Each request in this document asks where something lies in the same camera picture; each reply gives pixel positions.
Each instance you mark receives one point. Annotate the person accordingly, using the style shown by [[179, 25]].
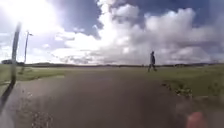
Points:
[[152, 61]]

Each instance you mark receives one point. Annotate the distant tree line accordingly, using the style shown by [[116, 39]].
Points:
[[100, 65]]

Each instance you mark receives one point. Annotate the grass verge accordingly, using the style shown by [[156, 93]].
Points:
[[200, 80]]

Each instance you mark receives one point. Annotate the street lamp post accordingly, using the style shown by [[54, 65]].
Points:
[[25, 48]]

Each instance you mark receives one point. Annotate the robot's own part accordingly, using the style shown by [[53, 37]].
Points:
[[196, 120]]

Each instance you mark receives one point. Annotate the grass field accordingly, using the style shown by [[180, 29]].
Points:
[[36, 72]]

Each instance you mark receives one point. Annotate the grey asphalt path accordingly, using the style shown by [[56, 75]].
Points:
[[100, 96]]

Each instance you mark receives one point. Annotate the dark pole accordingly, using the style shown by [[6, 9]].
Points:
[[14, 50]]

